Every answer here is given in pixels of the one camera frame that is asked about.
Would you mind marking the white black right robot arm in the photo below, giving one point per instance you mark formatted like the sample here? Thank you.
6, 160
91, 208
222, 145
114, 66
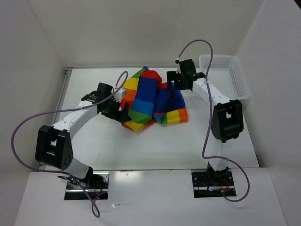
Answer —
226, 117

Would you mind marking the rainbow striped shorts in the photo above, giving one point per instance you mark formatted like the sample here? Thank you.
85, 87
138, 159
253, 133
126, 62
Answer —
150, 100

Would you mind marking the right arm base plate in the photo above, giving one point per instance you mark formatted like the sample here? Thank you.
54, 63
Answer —
203, 188

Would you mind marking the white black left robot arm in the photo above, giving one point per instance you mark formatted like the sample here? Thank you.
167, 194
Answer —
54, 147

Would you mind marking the white plastic basket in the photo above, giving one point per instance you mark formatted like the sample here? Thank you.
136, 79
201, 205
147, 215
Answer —
226, 74

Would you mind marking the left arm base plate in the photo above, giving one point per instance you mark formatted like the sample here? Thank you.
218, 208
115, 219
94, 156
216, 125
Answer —
97, 190

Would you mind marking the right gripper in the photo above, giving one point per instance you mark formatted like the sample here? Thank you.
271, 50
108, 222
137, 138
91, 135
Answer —
172, 76

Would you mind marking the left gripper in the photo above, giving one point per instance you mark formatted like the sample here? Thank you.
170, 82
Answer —
116, 116

